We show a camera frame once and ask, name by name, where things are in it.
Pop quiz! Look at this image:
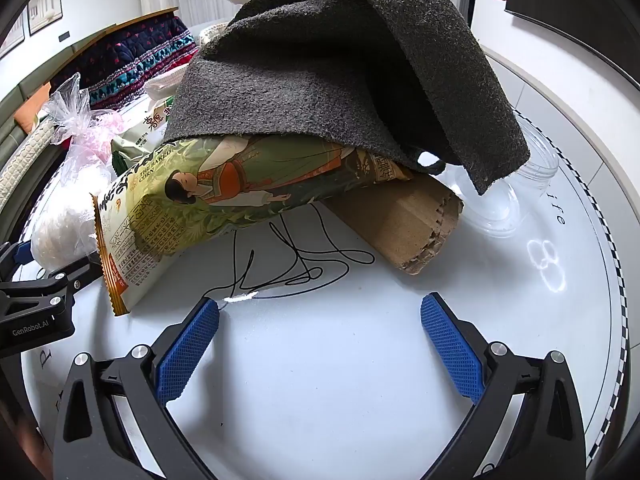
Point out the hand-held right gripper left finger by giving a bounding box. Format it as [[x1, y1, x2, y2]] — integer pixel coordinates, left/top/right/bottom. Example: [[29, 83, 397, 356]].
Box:
[[52, 296, 221, 480]]

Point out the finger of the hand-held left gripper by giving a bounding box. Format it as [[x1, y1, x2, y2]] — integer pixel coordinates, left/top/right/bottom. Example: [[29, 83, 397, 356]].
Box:
[[0, 241, 35, 282], [30, 254, 101, 293]]

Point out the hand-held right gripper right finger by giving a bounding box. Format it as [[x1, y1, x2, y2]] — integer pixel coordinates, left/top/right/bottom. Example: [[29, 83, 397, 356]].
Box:
[[420, 292, 586, 480]]

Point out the clear bag with white filling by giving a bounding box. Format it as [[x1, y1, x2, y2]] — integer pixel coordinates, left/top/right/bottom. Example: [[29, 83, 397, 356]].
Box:
[[30, 72, 113, 271]]

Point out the brown cardboard piece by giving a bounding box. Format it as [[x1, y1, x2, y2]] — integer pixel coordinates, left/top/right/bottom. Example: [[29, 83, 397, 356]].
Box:
[[322, 172, 465, 275]]

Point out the pink plastic bag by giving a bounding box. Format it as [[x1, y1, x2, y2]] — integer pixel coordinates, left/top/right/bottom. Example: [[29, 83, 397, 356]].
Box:
[[70, 110, 126, 161]]

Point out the green and white packet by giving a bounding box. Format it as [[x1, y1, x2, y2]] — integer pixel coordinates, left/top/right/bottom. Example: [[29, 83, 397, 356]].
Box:
[[110, 100, 176, 176]]

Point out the green illustrated snack packet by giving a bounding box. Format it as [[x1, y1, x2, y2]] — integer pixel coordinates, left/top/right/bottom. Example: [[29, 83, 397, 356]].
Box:
[[90, 135, 416, 317]]

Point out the dark grey felt cloth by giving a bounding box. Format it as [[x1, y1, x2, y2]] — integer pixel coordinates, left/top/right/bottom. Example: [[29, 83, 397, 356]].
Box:
[[162, 0, 531, 196]]

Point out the beige quilted sofa cover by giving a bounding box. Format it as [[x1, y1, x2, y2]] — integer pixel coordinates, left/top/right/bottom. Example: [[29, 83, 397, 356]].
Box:
[[0, 120, 55, 213]]

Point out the black thread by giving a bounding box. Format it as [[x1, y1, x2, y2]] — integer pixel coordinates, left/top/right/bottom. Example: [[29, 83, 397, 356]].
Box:
[[202, 205, 376, 303]]

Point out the clear plastic container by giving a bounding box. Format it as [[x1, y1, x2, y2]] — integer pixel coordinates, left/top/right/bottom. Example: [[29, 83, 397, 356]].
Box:
[[440, 110, 561, 238]]

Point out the orange cushion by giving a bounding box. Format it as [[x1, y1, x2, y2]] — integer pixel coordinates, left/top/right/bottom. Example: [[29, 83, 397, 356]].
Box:
[[14, 82, 52, 128]]

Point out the green sofa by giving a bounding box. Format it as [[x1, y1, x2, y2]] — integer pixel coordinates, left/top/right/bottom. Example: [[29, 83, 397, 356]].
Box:
[[0, 67, 56, 161]]

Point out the white cloth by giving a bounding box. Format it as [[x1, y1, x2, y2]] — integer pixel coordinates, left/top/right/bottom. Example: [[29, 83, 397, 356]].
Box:
[[145, 67, 188, 106]]

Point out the table with patterned red cloth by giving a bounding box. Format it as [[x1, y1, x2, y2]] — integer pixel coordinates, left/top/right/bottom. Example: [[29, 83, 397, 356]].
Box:
[[50, 12, 198, 111]]

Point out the woven toy basket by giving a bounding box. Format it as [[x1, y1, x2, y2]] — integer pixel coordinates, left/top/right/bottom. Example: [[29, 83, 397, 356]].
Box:
[[199, 22, 233, 53]]

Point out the framed wall picture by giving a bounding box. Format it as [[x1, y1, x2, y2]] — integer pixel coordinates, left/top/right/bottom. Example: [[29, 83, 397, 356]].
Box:
[[0, 24, 26, 59], [27, 0, 63, 36]]

